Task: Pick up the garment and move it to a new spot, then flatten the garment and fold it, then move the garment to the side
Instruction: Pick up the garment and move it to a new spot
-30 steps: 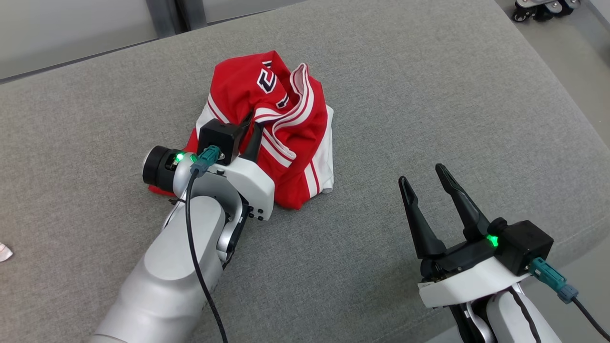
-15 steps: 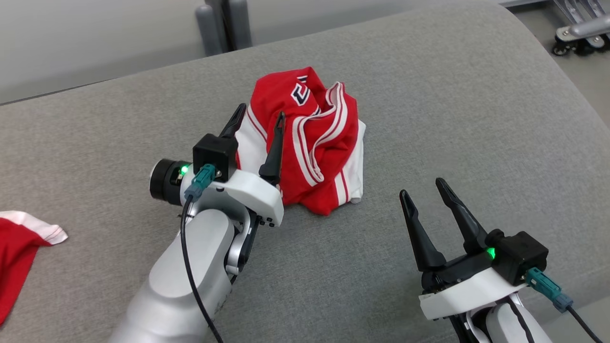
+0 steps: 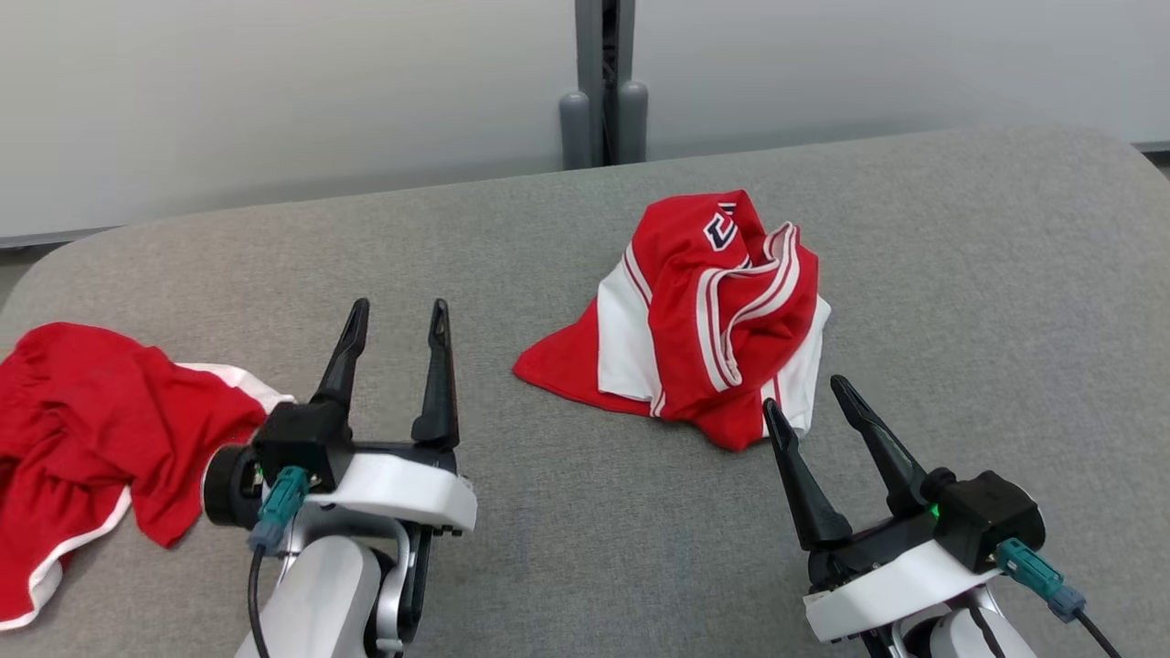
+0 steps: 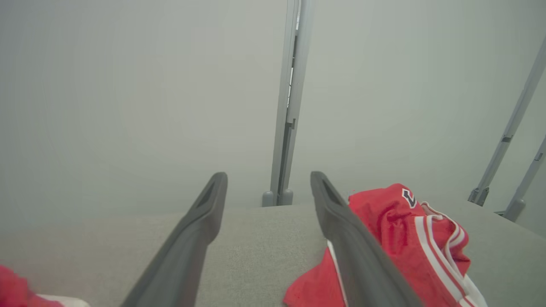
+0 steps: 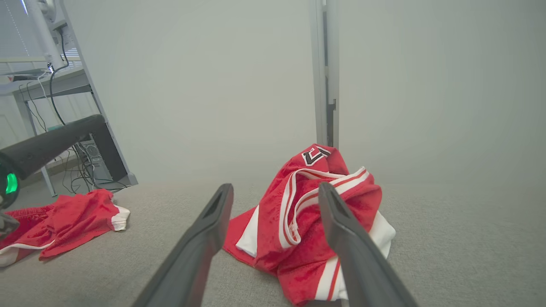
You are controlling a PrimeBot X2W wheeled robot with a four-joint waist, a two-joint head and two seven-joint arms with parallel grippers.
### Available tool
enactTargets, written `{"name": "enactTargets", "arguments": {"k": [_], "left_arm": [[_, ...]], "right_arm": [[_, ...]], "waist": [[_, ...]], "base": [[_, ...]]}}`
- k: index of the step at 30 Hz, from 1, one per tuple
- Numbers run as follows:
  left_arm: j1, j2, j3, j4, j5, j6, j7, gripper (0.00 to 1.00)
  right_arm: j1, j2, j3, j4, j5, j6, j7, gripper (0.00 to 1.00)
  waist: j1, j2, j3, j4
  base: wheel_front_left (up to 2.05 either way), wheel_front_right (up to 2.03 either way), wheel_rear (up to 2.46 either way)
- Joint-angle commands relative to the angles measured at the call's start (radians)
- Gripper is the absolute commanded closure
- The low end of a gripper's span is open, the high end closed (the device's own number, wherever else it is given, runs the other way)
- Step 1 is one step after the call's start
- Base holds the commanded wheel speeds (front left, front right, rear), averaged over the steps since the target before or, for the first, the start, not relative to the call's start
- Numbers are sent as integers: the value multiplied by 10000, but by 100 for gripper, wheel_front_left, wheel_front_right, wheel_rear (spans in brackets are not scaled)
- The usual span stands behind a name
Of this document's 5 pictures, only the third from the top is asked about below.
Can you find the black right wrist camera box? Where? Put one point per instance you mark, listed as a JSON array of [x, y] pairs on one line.
[[987, 516]]

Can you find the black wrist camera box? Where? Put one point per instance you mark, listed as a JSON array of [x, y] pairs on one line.
[[987, 516], [292, 439]]

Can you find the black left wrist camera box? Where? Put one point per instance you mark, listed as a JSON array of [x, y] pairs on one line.
[[292, 439]]

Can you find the red shorts white trim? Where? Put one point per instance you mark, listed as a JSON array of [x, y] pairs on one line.
[[91, 420]]

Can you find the grey partition post with feet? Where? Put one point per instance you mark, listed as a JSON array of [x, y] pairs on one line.
[[603, 91]]

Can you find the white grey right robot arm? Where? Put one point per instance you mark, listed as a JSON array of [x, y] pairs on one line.
[[969, 640]]

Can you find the red white basketball jersey top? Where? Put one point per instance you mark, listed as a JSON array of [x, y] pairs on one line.
[[695, 311]]

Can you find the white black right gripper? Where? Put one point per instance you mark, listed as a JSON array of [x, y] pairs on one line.
[[887, 585]]

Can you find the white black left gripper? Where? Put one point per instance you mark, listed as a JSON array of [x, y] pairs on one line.
[[411, 484]]

